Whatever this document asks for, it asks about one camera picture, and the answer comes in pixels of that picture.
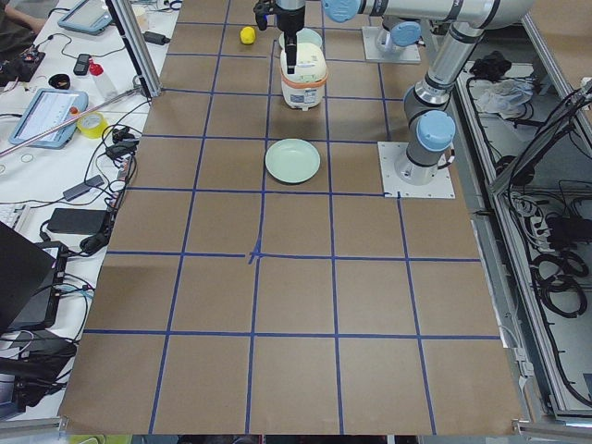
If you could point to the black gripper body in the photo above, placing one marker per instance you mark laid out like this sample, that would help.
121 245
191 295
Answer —
289 22

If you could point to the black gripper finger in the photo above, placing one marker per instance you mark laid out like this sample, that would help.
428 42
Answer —
290 49

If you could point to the white orange rice cooker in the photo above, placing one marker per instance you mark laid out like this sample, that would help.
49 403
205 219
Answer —
303 89

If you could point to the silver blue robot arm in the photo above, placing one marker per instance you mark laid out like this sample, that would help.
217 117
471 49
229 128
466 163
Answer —
467 19

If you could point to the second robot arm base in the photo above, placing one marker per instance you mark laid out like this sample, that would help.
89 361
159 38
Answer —
397 33

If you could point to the light green plate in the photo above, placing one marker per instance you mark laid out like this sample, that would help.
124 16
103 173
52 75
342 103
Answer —
292 161
307 35

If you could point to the yellow lemon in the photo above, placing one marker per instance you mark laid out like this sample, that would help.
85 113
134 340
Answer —
247 35

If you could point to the black power adapter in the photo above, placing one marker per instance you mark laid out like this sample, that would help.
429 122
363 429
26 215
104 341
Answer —
155 38

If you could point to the red cap spray bottle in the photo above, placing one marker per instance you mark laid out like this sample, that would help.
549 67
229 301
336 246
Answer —
102 81

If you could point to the black cloth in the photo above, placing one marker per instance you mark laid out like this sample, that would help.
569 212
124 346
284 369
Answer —
492 67

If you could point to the black mobile phone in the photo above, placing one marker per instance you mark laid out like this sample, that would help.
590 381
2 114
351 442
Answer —
82 65

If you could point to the yellow tape roll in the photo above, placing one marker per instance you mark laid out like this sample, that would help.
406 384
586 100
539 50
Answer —
92 125

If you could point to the white crumpled cloth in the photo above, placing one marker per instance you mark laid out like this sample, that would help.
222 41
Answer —
507 98

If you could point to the black round cup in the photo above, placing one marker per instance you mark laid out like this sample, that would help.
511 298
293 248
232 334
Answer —
60 81

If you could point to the blue teach pendant tablet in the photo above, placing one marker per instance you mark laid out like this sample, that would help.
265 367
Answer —
47 109

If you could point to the metal rod stand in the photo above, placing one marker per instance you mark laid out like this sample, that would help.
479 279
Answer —
76 116

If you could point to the black power brick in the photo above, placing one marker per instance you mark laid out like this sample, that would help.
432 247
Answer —
76 221

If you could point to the black laptop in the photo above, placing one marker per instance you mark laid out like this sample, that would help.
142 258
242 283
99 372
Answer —
30 276

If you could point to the aluminium frame post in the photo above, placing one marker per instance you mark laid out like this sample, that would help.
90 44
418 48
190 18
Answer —
129 30

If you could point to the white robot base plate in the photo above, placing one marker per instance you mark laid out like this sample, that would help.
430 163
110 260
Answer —
403 179

